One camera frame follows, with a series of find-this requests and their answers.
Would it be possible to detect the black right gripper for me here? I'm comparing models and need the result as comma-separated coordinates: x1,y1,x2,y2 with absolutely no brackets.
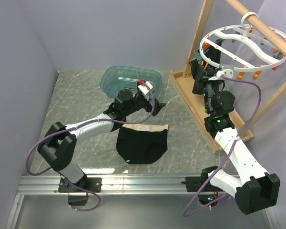
196,65,223,114

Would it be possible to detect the black underwear beige waistband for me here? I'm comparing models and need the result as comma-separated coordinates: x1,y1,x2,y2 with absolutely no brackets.
116,124,169,165

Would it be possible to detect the white round clip hanger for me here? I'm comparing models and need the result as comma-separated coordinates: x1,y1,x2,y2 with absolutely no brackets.
199,12,286,72

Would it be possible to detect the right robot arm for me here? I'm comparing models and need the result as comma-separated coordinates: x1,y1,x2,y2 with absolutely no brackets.
193,66,280,215

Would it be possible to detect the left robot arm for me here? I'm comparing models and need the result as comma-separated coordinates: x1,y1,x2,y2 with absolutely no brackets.
37,89,166,192

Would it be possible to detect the orange hanger clip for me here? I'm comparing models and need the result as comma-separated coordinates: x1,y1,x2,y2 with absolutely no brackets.
252,70,262,80
201,61,208,70
237,72,245,80

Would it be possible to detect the teal hanger clip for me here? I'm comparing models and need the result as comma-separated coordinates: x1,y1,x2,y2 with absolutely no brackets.
195,50,203,64

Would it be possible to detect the black hanging underwear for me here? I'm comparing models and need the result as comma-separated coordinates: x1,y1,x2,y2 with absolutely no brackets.
190,46,221,95

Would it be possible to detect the teal transparent plastic bin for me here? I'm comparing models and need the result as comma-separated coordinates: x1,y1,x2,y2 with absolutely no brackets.
100,66,162,99

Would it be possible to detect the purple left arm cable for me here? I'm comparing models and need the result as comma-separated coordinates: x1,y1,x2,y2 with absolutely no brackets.
26,82,156,212

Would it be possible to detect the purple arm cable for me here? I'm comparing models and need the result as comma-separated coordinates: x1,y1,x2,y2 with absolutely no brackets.
183,75,263,218
26,82,156,212

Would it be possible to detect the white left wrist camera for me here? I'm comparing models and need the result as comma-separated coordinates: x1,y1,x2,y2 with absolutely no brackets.
137,79,155,101

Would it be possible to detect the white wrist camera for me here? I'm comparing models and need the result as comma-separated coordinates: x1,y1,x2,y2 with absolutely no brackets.
137,79,155,101
208,65,234,81

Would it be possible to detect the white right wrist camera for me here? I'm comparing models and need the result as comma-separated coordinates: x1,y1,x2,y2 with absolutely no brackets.
208,65,234,81

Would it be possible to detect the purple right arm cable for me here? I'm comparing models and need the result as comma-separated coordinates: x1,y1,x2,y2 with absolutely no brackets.
183,75,263,218

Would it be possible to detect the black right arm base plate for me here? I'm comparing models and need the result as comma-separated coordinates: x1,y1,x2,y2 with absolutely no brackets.
181,176,204,192

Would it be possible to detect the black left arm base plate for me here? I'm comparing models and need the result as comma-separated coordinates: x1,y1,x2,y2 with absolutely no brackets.
58,177,102,193

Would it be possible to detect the aluminium mounting rail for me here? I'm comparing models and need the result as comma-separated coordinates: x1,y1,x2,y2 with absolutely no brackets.
5,173,269,229

